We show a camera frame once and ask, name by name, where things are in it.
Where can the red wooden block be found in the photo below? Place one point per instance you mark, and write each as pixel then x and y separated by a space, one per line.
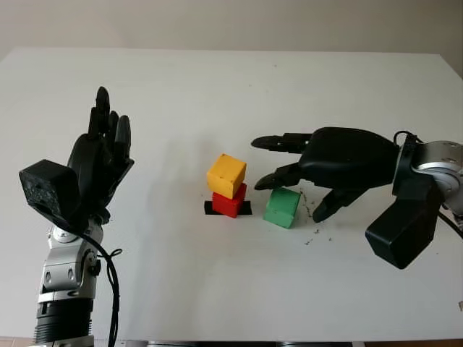
pixel 228 206

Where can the yellow wooden block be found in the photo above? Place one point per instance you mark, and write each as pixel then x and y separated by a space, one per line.
pixel 226 175

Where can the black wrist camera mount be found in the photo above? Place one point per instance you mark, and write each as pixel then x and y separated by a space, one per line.
pixel 405 231
pixel 47 188

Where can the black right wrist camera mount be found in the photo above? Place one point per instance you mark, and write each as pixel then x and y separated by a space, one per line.
pixel 405 231

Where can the black tape mark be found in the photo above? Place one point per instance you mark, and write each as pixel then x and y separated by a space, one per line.
pixel 208 208

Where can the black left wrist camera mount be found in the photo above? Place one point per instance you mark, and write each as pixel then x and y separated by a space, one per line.
pixel 47 188

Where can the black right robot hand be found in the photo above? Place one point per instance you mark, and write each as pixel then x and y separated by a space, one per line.
pixel 347 159

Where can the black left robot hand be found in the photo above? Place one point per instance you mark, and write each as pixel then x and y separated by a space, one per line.
pixel 97 162

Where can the green wooden block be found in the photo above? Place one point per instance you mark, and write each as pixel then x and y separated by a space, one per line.
pixel 282 207

